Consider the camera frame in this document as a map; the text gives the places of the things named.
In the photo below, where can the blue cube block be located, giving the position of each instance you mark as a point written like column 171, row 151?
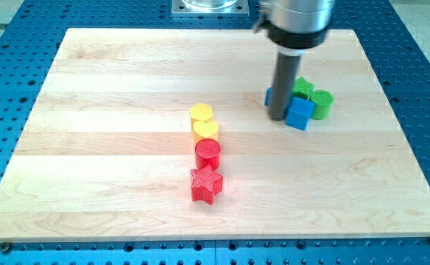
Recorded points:
column 299, row 112

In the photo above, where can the green cylinder block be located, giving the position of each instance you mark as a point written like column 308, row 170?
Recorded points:
column 323, row 101

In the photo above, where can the red cylinder block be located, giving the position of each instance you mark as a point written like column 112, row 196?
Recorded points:
column 207, row 153

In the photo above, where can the red star block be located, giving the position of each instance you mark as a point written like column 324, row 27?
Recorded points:
column 206, row 183

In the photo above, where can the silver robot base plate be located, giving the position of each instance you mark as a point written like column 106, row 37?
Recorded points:
column 209, row 7

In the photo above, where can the blue triangle block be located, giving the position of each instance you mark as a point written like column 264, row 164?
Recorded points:
column 267, row 96

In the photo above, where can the yellow heart block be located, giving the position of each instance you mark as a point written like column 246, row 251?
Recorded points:
column 202, row 130

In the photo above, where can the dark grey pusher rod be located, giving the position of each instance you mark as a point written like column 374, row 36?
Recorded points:
column 286, row 68

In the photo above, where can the green star block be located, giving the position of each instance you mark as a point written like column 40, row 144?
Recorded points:
column 302, row 88

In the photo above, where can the wooden board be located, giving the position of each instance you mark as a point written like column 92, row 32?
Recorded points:
column 107, row 151

